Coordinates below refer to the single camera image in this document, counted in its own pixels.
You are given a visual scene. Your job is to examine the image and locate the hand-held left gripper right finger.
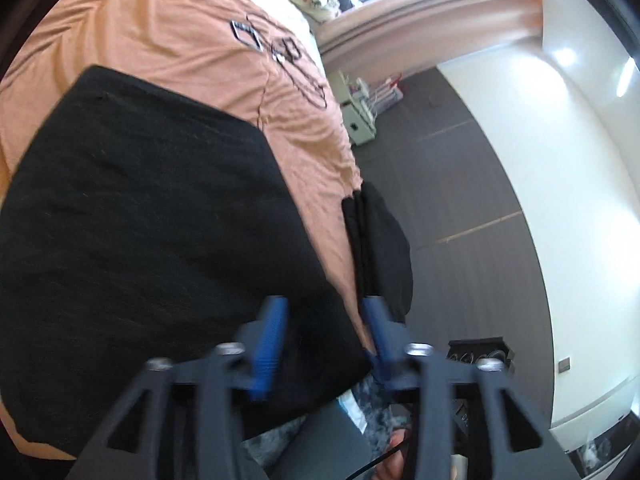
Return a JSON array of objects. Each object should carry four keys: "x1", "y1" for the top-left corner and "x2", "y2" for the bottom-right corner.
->
[{"x1": 361, "y1": 296, "x2": 581, "y2": 480}]

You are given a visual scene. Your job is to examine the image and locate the black cables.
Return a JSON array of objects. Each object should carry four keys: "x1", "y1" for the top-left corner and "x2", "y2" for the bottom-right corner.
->
[{"x1": 247, "y1": 12, "x2": 331, "y2": 110}]

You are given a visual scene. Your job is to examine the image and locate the black phone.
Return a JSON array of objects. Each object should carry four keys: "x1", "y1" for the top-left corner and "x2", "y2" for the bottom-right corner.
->
[{"x1": 230, "y1": 20, "x2": 265, "y2": 52}]

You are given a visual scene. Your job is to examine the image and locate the black pants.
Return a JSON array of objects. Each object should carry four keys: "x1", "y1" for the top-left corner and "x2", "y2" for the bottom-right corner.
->
[{"x1": 0, "y1": 65, "x2": 373, "y2": 461}]

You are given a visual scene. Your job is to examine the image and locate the cream bed sheet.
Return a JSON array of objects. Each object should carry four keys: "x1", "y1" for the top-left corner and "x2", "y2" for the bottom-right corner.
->
[{"x1": 207, "y1": 0, "x2": 321, "y2": 47}]

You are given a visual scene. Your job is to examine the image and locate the white wire rack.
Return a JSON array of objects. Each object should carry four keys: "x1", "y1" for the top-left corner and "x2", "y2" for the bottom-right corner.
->
[{"x1": 367, "y1": 74, "x2": 404, "y2": 112}]

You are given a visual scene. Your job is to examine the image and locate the white blue booklet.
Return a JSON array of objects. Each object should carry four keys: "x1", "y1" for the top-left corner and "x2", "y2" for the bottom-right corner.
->
[{"x1": 337, "y1": 391, "x2": 369, "y2": 434}]

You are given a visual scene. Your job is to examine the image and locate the dark grey object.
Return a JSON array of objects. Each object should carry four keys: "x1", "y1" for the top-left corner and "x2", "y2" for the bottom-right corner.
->
[{"x1": 265, "y1": 400, "x2": 384, "y2": 480}]

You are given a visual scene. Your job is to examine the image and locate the pink curtain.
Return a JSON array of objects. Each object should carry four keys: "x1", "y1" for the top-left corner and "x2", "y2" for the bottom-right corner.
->
[{"x1": 315, "y1": 0, "x2": 544, "y2": 79}]

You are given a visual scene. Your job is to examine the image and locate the stack of folded black clothes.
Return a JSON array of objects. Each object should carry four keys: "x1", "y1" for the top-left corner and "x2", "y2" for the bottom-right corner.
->
[{"x1": 342, "y1": 181, "x2": 414, "y2": 324}]

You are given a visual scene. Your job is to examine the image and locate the small black device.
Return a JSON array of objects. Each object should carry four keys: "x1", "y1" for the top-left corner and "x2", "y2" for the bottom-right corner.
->
[{"x1": 271, "y1": 39, "x2": 304, "y2": 66}]

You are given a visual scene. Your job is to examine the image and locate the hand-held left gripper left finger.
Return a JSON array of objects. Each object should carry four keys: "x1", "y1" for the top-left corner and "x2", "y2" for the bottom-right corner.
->
[{"x1": 65, "y1": 296, "x2": 291, "y2": 480}]

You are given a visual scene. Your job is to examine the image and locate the orange bed blanket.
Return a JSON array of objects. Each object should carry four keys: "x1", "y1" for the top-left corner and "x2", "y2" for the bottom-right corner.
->
[{"x1": 0, "y1": 0, "x2": 363, "y2": 461}]

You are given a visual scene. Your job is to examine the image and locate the white nightstand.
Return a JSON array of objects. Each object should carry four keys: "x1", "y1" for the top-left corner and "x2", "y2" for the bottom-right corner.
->
[{"x1": 340, "y1": 72, "x2": 379, "y2": 147}]

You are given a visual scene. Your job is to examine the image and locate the black storage rack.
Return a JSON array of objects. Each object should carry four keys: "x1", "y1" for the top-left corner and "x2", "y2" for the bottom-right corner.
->
[{"x1": 446, "y1": 337, "x2": 517, "y2": 441}]

